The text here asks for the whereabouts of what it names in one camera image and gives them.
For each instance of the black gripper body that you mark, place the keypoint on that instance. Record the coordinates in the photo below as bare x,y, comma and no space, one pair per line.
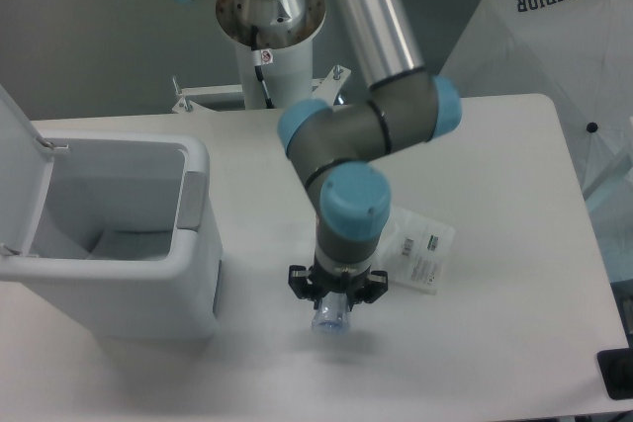
323,283

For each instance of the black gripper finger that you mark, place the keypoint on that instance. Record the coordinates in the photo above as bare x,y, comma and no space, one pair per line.
374,286
299,280

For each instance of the clear plastic water bottle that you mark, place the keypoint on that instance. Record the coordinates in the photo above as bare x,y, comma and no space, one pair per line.
332,315

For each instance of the white plastic packaging bag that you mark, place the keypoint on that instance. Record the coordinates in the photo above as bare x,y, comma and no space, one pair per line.
413,249

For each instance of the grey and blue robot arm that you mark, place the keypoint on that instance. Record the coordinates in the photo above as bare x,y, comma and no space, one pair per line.
332,148

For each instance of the white trash can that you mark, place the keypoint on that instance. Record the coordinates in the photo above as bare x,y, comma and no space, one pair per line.
127,244

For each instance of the white trash can lid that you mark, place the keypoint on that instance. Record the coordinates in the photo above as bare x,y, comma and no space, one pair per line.
26,166

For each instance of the black device at table edge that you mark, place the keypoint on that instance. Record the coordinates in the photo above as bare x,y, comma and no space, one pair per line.
616,370

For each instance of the white Superior umbrella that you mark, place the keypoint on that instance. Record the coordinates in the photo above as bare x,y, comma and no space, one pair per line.
576,52

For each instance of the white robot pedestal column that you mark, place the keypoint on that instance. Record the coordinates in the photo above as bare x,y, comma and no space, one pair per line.
277,66

